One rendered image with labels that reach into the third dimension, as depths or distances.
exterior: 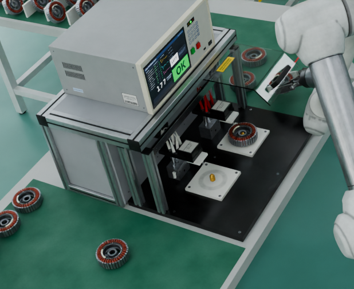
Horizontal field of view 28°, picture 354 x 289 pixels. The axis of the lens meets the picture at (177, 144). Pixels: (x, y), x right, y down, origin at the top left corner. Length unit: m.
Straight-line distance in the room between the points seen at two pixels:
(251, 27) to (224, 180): 1.07
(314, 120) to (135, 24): 0.71
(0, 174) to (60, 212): 1.54
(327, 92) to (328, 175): 1.66
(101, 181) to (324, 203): 1.33
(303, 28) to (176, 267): 0.88
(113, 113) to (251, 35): 1.12
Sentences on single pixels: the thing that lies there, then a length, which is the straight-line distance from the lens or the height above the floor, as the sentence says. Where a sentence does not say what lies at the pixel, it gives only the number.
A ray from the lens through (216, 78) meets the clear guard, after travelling 2.59.
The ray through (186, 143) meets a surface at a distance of 2.56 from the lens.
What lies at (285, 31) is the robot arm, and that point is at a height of 1.45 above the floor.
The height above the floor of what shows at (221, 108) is 0.92.
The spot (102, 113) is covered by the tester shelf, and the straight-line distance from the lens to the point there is 2.47.
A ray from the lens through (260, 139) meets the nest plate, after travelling 2.73.
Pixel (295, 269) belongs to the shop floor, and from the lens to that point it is 3.30.
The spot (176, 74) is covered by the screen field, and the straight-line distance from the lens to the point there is 2.48.
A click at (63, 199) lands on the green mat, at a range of 2.75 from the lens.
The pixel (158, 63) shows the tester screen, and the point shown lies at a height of 1.26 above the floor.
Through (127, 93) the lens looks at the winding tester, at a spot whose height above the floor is 1.18.
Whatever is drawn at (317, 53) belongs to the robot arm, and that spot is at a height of 1.40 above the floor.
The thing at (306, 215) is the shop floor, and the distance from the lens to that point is 3.51.
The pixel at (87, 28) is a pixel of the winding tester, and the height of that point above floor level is 1.32.
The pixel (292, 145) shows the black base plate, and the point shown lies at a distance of 2.71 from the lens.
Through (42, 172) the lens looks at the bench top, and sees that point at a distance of 2.90.
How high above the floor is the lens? 2.56
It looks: 40 degrees down
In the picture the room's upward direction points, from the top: 13 degrees counter-clockwise
